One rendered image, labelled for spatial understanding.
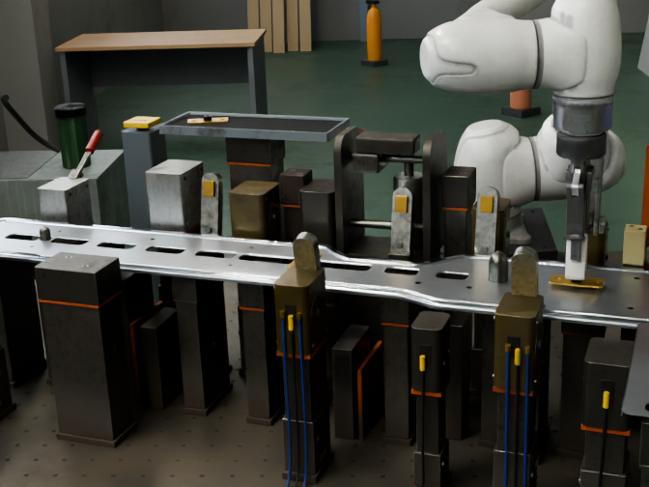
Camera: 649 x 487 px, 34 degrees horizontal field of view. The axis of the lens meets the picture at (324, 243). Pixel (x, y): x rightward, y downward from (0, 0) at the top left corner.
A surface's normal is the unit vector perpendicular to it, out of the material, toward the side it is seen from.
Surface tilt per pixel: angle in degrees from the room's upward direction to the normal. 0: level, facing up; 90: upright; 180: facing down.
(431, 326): 0
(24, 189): 90
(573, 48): 85
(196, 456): 0
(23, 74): 90
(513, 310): 0
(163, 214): 90
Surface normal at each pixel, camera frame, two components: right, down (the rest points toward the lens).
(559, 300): -0.04, -0.94
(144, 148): -0.34, 0.32
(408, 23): -0.07, 0.32
